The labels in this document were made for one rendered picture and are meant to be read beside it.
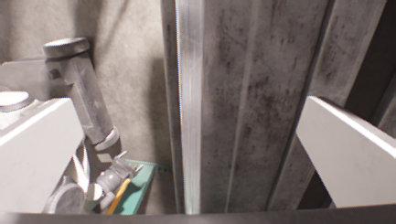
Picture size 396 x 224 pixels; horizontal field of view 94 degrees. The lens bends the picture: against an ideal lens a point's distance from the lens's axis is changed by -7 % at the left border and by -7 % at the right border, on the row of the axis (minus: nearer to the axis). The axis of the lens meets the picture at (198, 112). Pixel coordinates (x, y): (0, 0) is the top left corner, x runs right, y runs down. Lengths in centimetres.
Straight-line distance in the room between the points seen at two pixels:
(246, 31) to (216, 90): 6
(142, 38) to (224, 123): 85
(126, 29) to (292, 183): 94
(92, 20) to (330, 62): 105
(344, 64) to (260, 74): 7
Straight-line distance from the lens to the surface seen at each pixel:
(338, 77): 20
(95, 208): 88
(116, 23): 106
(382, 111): 24
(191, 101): 15
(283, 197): 29
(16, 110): 117
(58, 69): 105
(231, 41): 18
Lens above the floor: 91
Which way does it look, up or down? 57 degrees down
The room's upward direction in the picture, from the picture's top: 163 degrees counter-clockwise
